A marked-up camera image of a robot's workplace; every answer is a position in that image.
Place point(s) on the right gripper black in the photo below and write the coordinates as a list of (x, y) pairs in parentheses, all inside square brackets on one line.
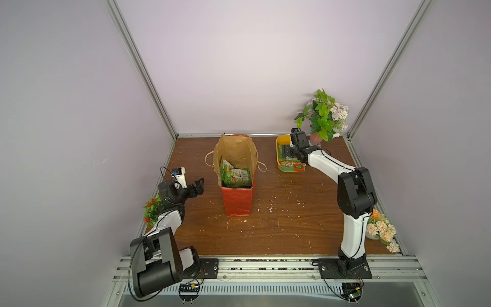
[(293, 148)]

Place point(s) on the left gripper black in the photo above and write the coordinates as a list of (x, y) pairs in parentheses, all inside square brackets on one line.
[(197, 189)]

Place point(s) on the red paper bag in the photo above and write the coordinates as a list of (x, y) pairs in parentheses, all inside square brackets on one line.
[(238, 152)]

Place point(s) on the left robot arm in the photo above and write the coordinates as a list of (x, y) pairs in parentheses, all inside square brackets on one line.
[(155, 260)]

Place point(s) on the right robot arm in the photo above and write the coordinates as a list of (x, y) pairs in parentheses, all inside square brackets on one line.
[(356, 195)]

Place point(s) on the green orange condiment packet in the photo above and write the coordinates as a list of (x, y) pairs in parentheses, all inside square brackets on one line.
[(291, 166)]

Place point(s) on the yellow plastic tray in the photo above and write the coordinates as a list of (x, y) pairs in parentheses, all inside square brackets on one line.
[(281, 140)]

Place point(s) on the green plant in glass vase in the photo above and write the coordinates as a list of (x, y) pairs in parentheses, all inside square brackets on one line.
[(327, 116)]

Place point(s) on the small red flower plant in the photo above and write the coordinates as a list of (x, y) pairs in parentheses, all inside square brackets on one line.
[(152, 209)]

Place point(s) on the left controller board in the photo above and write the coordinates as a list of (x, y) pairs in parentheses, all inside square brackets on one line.
[(189, 292)]

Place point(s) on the controller board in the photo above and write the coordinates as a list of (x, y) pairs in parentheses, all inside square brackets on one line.
[(352, 292), (189, 292)]

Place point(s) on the peach flower pot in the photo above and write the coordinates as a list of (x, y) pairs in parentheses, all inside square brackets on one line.
[(381, 229)]

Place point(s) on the right controller board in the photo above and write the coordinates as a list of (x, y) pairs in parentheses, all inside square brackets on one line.
[(352, 292)]

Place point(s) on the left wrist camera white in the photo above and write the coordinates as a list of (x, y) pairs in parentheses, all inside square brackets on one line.
[(179, 176)]

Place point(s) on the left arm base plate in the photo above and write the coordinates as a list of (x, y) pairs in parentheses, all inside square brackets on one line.
[(205, 268)]

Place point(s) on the aluminium front rail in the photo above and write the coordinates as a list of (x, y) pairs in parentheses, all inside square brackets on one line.
[(303, 268)]

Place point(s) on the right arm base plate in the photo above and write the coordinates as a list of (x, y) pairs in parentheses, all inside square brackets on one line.
[(344, 269)]

